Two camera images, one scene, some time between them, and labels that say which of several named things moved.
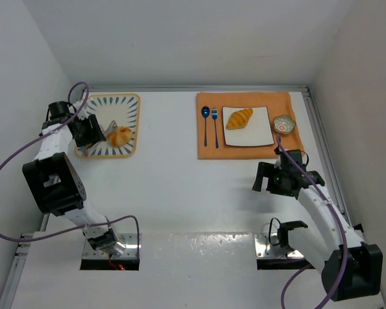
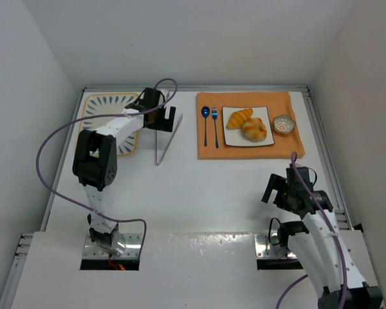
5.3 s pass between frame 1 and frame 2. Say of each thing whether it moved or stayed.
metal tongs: moved
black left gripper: moved
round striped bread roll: moved
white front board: stayed
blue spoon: stayed
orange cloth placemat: stayed
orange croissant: stayed
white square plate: stayed
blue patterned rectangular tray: stayed
